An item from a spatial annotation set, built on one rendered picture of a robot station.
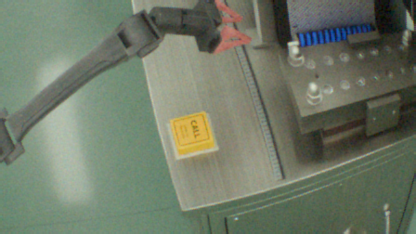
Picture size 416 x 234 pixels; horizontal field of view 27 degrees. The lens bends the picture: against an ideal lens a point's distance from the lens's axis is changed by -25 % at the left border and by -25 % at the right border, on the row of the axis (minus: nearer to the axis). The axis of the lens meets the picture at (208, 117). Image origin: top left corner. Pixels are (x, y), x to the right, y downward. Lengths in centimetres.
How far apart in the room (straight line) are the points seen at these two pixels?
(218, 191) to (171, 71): 29
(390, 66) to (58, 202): 145
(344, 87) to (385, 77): 12
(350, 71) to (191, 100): 37
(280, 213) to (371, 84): 37
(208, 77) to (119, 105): 111
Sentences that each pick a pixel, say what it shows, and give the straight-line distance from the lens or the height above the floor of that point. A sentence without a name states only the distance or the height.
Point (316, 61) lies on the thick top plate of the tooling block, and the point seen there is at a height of 103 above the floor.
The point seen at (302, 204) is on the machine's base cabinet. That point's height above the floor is 78.
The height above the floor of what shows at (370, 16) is 106.
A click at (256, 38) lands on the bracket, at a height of 91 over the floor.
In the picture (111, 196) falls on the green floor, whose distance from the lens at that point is 319.
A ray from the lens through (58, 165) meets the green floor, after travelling 329.
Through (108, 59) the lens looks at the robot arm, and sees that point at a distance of 196.
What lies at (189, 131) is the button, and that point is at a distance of 218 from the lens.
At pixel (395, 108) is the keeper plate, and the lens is 213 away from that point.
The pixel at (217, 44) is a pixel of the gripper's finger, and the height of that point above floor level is 110.
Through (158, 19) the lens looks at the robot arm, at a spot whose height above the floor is 118.
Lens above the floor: 275
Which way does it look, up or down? 56 degrees down
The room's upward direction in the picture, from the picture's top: 8 degrees counter-clockwise
